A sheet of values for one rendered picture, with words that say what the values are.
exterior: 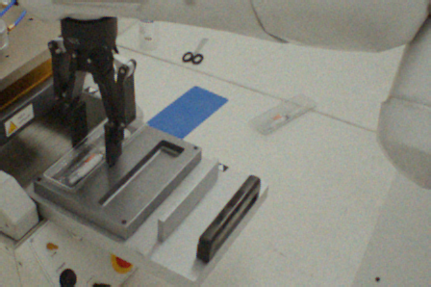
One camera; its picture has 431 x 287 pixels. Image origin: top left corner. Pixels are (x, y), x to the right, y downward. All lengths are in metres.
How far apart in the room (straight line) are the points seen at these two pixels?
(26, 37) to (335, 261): 0.66
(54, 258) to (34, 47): 0.32
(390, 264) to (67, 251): 0.54
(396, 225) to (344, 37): 0.71
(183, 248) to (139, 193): 0.11
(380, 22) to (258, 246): 0.78
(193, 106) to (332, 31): 1.05
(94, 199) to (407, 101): 0.53
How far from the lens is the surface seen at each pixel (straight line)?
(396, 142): 0.45
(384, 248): 1.11
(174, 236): 0.86
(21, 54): 0.98
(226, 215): 0.84
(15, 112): 0.95
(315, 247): 1.18
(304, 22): 0.45
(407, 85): 0.46
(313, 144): 1.40
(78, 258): 1.00
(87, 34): 0.79
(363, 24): 0.42
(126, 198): 0.90
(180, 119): 1.42
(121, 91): 0.83
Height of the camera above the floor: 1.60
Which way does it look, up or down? 38 degrees down
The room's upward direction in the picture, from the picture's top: straight up
